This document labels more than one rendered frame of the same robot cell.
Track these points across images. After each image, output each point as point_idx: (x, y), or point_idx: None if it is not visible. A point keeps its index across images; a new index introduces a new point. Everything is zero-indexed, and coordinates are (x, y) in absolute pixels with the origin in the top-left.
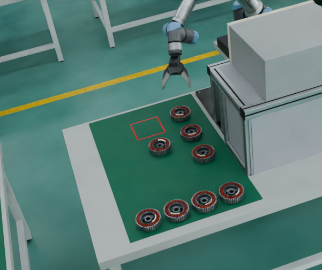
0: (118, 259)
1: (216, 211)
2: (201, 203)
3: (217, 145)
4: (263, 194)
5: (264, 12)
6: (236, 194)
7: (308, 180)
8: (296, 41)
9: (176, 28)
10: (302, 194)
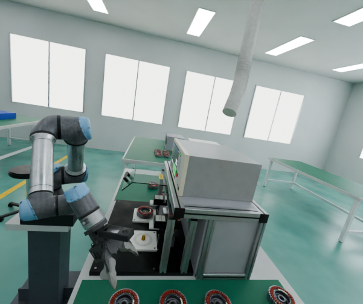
0: None
1: None
2: None
3: (200, 287)
4: (271, 277)
5: (87, 167)
6: (287, 295)
7: None
8: (232, 153)
9: (89, 190)
10: (267, 255)
